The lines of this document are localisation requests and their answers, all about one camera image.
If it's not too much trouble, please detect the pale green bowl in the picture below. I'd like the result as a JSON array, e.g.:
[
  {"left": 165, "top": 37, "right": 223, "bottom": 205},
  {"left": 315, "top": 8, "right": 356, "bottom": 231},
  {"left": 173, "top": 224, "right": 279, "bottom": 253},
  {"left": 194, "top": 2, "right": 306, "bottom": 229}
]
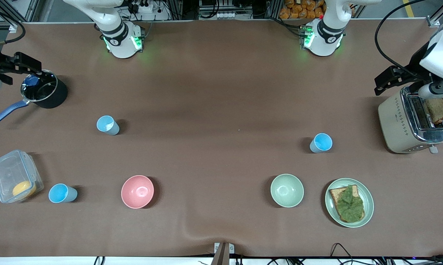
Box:
[{"left": 270, "top": 174, "right": 305, "bottom": 208}]

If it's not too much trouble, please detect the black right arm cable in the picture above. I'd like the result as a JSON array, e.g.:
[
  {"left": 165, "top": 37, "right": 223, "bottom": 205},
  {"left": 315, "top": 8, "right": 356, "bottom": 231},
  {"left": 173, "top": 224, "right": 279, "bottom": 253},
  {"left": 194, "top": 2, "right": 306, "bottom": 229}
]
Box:
[{"left": 0, "top": 7, "right": 26, "bottom": 48}]

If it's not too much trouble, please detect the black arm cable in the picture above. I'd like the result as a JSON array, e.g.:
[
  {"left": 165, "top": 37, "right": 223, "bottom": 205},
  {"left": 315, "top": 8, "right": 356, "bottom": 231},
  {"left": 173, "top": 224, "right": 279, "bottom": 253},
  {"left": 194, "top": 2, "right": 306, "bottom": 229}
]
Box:
[
  {"left": 0, "top": 7, "right": 26, "bottom": 48},
  {"left": 375, "top": 0, "right": 437, "bottom": 76}
]

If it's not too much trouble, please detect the brown toast slice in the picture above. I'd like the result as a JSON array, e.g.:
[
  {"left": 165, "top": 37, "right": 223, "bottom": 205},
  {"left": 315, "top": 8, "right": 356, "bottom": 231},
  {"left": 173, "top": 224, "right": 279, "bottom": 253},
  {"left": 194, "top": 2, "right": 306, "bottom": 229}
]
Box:
[{"left": 423, "top": 96, "right": 443, "bottom": 124}]

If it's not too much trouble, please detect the green lettuce leaf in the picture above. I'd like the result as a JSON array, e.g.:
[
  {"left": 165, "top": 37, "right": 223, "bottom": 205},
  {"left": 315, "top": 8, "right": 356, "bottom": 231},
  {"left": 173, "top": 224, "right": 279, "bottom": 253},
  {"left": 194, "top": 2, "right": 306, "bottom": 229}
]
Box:
[{"left": 335, "top": 185, "right": 365, "bottom": 223}]

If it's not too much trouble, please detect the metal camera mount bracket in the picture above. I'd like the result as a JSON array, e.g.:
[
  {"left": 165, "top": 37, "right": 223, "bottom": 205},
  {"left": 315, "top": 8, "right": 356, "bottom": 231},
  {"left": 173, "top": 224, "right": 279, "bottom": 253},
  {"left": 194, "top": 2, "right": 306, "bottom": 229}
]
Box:
[{"left": 211, "top": 242, "right": 235, "bottom": 265}]

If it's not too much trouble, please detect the white power strip with plugs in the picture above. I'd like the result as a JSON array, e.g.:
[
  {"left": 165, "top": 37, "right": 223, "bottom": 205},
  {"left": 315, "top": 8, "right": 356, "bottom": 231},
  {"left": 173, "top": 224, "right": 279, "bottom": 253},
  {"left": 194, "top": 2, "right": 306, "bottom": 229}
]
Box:
[{"left": 130, "top": 1, "right": 154, "bottom": 14}]

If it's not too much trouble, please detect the clear plastic food container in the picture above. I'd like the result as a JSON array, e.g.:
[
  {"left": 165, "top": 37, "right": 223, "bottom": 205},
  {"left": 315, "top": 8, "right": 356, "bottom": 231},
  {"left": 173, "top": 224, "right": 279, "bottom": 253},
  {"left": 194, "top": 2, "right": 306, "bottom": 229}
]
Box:
[{"left": 0, "top": 149, "right": 44, "bottom": 204}]

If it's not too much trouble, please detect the glass lid with blue knob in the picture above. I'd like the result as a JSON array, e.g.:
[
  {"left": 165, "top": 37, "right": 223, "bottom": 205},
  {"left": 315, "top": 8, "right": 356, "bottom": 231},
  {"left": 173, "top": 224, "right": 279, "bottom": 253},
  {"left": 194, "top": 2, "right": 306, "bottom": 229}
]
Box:
[{"left": 21, "top": 71, "right": 57, "bottom": 103}]

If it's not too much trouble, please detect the black looped cable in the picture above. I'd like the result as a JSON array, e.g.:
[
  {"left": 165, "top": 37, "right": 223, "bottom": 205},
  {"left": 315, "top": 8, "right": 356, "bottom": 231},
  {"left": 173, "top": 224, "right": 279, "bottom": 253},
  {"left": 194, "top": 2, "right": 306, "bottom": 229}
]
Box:
[{"left": 330, "top": 243, "right": 355, "bottom": 265}]

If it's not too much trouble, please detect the bag of bread rolls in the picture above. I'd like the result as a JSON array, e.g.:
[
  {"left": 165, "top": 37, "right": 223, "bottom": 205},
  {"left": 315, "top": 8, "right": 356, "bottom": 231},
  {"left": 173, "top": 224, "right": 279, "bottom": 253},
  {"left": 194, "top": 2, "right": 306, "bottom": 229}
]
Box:
[{"left": 279, "top": 0, "right": 327, "bottom": 20}]

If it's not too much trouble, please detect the pale green plate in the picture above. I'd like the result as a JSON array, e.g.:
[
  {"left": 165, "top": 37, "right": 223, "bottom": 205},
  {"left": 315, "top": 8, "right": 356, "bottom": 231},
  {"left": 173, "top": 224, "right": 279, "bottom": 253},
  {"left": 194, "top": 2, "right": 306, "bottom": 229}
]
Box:
[{"left": 325, "top": 178, "right": 375, "bottom": 228}]

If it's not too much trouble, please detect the black pot with blue handle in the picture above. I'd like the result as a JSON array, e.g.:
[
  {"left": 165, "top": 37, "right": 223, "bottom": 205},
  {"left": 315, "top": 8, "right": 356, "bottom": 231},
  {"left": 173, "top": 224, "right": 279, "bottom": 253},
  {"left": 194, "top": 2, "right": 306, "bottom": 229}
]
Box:
[{"left": 0, "top": 70, "right": 68, "bottom": 127}]

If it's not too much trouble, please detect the orange round food item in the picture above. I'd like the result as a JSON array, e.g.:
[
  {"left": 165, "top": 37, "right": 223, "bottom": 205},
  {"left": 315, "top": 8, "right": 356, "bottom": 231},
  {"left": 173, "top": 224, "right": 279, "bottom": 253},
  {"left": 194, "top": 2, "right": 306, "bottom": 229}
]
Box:
[{"left": 12, "top": 180, "right": 37, "bottom": 198}]

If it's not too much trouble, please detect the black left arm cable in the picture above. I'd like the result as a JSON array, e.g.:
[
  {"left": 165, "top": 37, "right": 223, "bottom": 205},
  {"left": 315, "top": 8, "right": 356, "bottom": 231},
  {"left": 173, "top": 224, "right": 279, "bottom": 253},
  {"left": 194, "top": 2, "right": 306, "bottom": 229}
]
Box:
[{"left": 375, "top": 0, "right": 437, "bottom": 76}]

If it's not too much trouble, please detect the bread slice under lettuce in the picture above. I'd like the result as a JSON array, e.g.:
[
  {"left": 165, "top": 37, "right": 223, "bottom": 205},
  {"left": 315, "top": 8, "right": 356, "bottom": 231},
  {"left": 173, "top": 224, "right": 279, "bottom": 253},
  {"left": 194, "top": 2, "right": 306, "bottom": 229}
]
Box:
[{"left": 329, "top": 184, "right": 365, "bottom": 223}]

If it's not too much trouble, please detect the pink bowl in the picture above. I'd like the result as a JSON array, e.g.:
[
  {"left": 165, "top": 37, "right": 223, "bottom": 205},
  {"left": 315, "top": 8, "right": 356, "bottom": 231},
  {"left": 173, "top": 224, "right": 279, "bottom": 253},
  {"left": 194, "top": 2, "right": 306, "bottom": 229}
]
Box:
[{"left": 121, "top": 175, "right": 155, "bottom": 209}]

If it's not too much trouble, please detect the beige chrome toaster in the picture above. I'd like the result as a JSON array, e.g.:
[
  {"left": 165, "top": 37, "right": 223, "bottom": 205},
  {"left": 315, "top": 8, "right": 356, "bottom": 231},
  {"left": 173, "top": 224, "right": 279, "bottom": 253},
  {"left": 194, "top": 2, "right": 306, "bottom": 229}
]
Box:
[{"left": 377, "top": 85, "right": 443, "bottom": 154}]

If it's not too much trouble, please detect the light blue plastic cup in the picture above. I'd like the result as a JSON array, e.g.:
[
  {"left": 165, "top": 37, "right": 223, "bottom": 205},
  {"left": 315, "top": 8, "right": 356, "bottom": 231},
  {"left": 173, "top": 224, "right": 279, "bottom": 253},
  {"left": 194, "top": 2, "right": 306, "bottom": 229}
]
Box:
[
  {"left": 96, "top": 115, "right": 120, "bottom": 136},
  {"left": 310, "top": 133, "right": 333, "bottom": 153},
  {"left": 48, "top": 183, "right": 78, "bottom": 204}
]

